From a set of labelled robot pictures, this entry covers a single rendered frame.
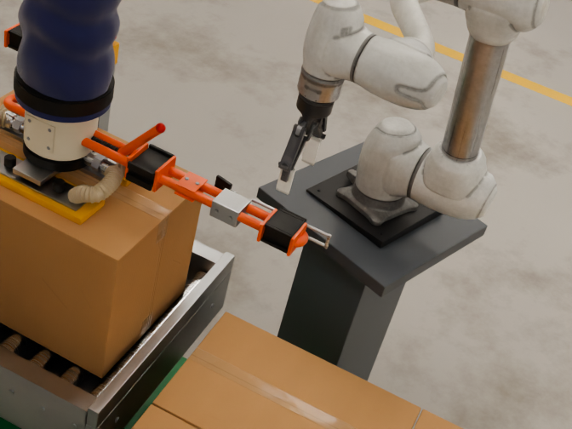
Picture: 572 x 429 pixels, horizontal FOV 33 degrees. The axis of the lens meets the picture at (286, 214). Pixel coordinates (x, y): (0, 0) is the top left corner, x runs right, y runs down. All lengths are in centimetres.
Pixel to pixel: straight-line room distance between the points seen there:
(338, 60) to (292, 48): 331
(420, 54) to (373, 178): 92
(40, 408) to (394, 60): 121
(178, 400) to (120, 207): 51
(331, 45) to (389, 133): 85
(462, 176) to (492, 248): 160
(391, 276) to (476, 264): 145
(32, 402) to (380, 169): 111
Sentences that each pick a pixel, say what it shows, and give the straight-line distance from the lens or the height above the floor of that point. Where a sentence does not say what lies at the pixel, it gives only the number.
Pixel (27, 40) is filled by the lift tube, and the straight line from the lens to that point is 217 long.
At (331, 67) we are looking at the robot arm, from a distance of 187.
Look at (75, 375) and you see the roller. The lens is 247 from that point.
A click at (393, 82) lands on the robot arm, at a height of 155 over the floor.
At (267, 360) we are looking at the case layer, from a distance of 259.
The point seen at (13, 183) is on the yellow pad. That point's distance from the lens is 233.
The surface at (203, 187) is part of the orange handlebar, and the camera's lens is 220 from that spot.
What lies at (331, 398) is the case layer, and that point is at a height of 54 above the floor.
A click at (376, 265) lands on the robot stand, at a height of 75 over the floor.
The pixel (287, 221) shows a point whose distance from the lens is 213.
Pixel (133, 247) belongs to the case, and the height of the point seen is 95.
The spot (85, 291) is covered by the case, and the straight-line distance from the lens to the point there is 230.
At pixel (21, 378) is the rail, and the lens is 240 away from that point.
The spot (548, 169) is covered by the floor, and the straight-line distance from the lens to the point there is 485.
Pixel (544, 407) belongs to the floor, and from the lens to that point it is 360.
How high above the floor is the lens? 241
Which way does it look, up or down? 37 degrees down
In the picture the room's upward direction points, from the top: 15 degrees clockwise
